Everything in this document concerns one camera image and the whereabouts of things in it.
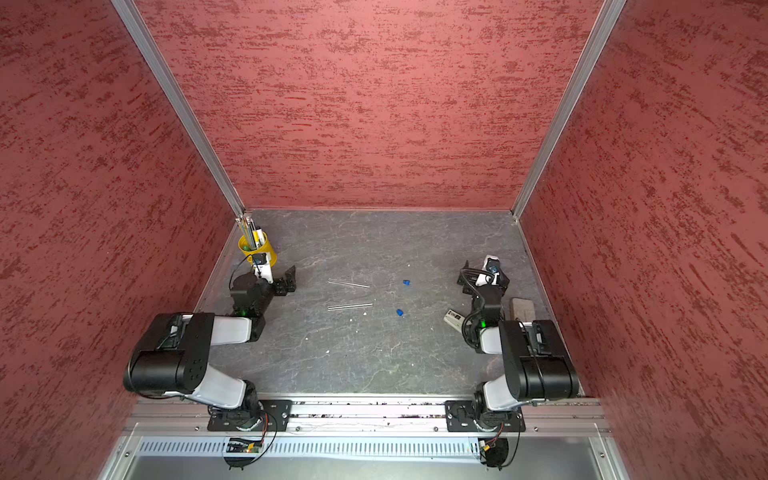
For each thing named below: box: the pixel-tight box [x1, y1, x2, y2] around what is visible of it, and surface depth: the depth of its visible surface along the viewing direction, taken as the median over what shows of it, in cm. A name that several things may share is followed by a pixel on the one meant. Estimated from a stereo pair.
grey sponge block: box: [510, 297, 536, 322], surface depth 92 cm
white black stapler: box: [443, 309, 465, 333], surface depth 91 cm
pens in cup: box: [235, 216, 265, 251], surface depth 99 cm
